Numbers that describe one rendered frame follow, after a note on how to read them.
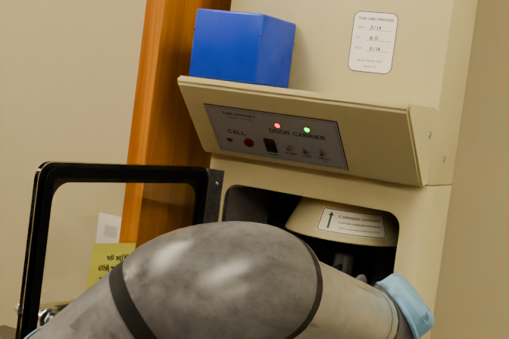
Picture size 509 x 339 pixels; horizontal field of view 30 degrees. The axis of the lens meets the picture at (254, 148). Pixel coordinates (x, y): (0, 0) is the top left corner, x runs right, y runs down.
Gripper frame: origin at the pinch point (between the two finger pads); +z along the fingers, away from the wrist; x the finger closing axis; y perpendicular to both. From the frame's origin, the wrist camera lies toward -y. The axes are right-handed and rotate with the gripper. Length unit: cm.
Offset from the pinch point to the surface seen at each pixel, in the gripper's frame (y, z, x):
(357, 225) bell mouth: 12.4, -7.0, -4.2
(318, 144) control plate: 23.1, -16.2, -1.2
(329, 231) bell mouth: 11.1, -8.7, -1.0
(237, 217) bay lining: 10.3, -6.6, 14.2
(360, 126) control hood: 26.1, -19.0, -7.7
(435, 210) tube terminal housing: 16.0, -5.5, -14.2
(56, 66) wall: 28, 33, 83
